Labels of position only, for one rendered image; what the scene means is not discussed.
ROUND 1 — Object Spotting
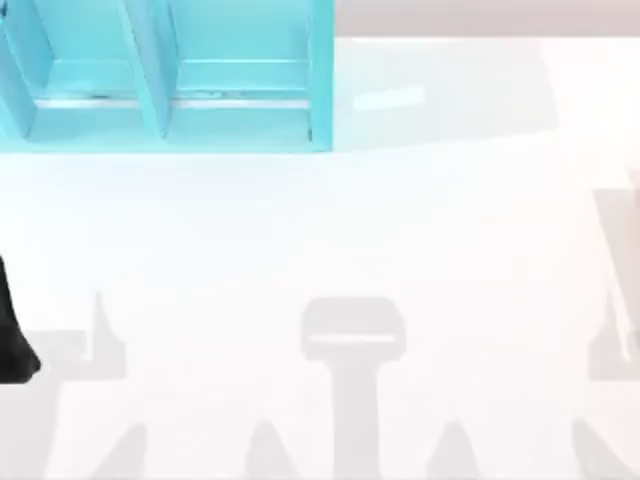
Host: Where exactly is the light blue rack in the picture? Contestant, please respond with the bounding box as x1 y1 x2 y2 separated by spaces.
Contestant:
0 0 335 154

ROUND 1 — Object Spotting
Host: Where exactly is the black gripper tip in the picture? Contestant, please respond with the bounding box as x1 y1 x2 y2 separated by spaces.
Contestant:
0 255 42 386

